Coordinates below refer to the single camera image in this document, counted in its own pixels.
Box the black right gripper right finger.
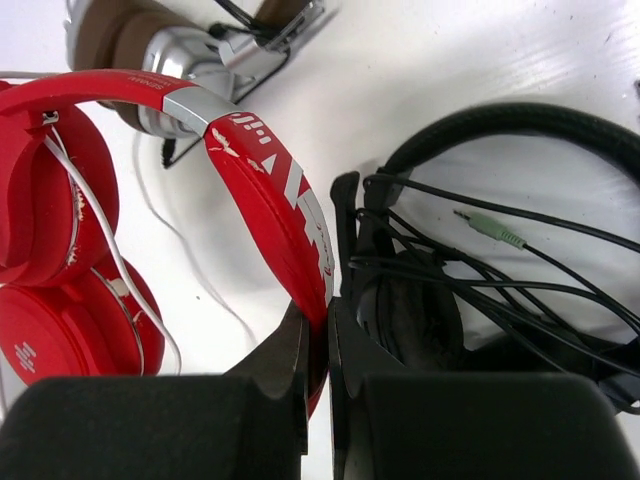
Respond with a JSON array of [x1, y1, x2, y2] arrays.
[[328, 298, 633, 479]]

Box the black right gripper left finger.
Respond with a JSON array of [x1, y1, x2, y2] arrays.
[[1, 306, 310, 479]]

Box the brown silver headphones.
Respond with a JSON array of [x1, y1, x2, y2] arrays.
[[62, 0, 331, 169]]

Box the red wireless headphones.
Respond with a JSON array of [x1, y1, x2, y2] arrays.
[[1, 69, 334, 410]]

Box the black headphones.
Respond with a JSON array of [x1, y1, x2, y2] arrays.
[[330, 102, 639, 415]]

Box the white headphone cable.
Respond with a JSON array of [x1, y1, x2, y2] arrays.
[[0, 69, 261, 401]]

